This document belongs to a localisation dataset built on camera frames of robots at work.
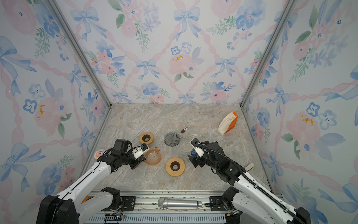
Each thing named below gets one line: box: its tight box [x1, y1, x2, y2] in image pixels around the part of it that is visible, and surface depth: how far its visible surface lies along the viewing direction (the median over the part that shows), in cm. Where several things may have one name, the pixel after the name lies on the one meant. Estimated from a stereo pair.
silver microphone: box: [157, 197, 203, 209], surface depth 73 cm
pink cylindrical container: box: [94, 149, 105, 160], surface depth 83 cm
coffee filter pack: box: [218, 111, 239, 135], surface depth 102 cm
